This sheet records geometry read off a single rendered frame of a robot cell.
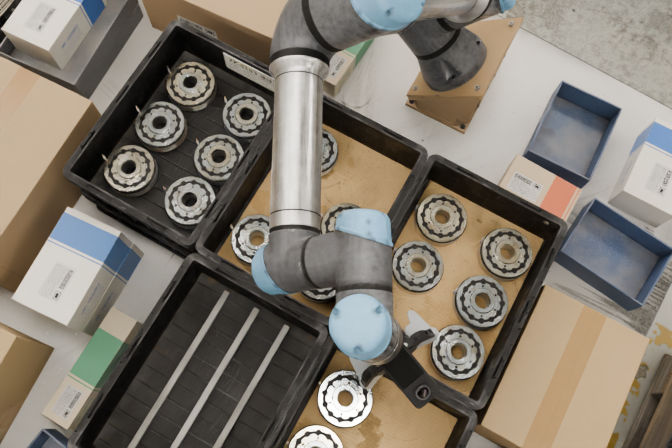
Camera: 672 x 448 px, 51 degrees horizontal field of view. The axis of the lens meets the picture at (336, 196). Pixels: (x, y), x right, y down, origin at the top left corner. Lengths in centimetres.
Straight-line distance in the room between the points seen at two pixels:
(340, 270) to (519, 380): 59
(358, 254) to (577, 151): 93
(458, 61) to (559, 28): 124
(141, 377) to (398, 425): 49
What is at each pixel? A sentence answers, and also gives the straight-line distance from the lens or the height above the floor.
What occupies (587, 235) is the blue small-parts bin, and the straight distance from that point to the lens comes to 168.
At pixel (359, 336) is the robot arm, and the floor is 135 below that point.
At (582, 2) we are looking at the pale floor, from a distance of 284.
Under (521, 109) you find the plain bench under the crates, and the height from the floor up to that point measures 70.
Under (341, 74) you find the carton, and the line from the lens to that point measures 165.
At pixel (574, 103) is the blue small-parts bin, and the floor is 71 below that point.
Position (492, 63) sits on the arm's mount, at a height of 89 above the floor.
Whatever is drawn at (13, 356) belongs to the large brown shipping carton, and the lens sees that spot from 147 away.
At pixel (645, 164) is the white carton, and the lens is 169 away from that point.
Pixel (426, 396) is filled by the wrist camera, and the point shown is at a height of 115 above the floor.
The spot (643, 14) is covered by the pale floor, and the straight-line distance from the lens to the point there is 290.
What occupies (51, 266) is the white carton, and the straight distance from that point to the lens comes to 146.
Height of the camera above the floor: 222
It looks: 72 degrees down
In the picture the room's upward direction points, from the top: 6 degrees clockwise
